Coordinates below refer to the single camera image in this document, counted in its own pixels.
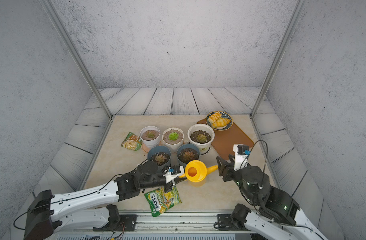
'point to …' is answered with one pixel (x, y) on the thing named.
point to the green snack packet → (132, 142)
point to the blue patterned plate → (224, 115)
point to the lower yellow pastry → (220, 122)
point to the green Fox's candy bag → (159, 201)
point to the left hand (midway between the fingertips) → (186, 177)
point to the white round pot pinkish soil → (150, 136)
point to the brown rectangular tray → (224, 141)
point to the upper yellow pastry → (213, 117)
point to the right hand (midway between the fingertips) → (223, 157)
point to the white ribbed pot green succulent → (173, 138)
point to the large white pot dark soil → (201, 135)
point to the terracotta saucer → (147, 149)
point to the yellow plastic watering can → (196, 171)
